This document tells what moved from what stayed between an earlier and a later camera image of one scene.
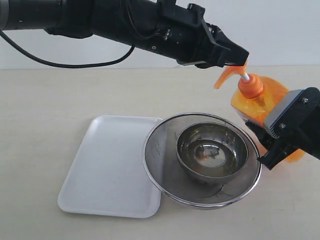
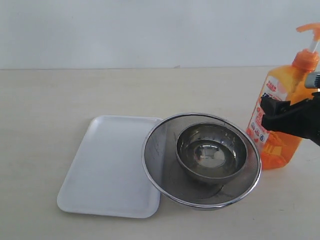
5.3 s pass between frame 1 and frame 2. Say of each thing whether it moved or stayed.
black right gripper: moved
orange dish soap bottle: moved
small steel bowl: stayed
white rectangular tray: stayed
